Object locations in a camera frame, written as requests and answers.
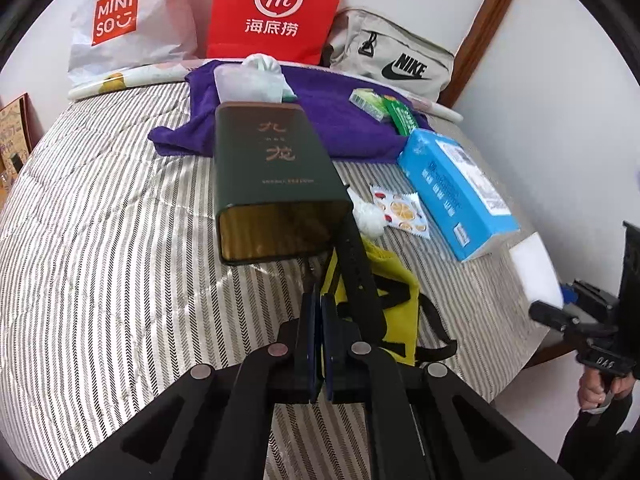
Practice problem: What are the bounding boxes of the white foam sponge block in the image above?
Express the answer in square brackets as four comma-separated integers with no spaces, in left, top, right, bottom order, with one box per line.
[509,232,564,309]

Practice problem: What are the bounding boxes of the yellow black pouch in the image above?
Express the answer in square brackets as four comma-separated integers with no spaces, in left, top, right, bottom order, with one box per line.
[320,234,458,370]

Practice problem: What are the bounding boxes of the fruit pattern wet wipe packet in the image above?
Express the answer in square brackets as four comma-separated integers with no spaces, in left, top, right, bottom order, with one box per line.
[370,185,431,240]

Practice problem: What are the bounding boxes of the white tissue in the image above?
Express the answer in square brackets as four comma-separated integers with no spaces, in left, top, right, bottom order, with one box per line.
[347,186,387,240]

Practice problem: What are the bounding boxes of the green snack packet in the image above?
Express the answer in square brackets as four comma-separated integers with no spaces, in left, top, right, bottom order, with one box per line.
[382,96,419,136]

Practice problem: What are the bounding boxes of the green tissue pack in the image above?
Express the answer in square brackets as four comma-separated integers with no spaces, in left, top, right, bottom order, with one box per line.
[349,88,390,122]

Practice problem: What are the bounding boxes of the person's right hand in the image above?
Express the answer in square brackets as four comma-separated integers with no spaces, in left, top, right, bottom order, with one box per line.
[577,367,636,410]

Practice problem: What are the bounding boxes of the blue tissue box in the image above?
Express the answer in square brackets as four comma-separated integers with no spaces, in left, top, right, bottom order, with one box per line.
[397,129,520,262]

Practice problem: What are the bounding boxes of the striped mattress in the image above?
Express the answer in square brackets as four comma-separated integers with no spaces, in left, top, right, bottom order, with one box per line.
[1,84,547,479]

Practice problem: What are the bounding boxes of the dark green tea tin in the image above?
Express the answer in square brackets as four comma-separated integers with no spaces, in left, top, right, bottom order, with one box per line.
[214,102,352,266]

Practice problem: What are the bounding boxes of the purple towel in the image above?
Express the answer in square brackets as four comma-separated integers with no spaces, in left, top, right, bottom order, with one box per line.
[148,60,407,164]

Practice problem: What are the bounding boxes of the beige Nike bag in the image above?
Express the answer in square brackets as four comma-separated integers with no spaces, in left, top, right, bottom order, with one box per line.
[323,9,454,101]

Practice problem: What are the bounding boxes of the framed picture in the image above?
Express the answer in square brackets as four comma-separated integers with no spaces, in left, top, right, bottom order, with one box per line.
[0,93,32,180]

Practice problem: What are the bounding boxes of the rolled patterned paper tube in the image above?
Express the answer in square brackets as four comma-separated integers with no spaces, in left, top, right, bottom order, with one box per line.
[67,58,463,124]

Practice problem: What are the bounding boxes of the red Haidilao paper bag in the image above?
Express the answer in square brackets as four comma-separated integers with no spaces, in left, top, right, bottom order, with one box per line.
[206,0,340,65]

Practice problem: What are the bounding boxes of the white Miniso plastic bag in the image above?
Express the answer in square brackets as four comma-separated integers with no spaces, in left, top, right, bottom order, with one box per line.
[67,0,212,87]

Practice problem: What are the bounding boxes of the wooden door frame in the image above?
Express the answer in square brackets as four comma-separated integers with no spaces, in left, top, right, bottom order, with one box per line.
[439,0,513,108]

